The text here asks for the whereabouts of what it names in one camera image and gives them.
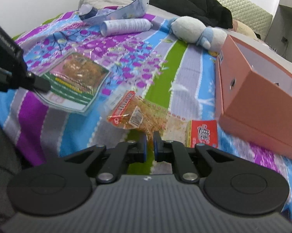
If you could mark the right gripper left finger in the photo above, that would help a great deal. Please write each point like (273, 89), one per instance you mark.
(120, 157)

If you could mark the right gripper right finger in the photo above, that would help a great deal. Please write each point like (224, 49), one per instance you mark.
(176, 154)

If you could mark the red orange noodle snack packet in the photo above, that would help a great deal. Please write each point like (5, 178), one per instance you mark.
(128, 111)

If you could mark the green orange snack packet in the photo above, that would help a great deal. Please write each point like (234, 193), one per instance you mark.
(75, 82)

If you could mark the colourful floral bed sheet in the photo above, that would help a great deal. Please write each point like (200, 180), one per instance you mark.
(161, 69)

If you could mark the pink cardboard box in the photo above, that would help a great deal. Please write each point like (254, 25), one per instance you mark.
(254, 96)

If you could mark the white spray can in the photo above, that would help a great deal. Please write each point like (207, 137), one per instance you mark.
(124, 26)

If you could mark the white blue plush toy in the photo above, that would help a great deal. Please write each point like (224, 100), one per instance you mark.
(193, 31)

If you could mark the beige pillow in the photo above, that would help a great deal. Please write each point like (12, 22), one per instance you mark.
(243, 29)

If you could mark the clear plastic bag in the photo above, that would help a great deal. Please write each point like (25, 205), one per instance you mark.
(92, 16)

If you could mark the black jacket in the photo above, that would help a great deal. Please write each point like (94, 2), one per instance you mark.
(209, 12)

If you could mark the white wardrobe shelf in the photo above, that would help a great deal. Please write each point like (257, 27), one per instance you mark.
(279, 37)

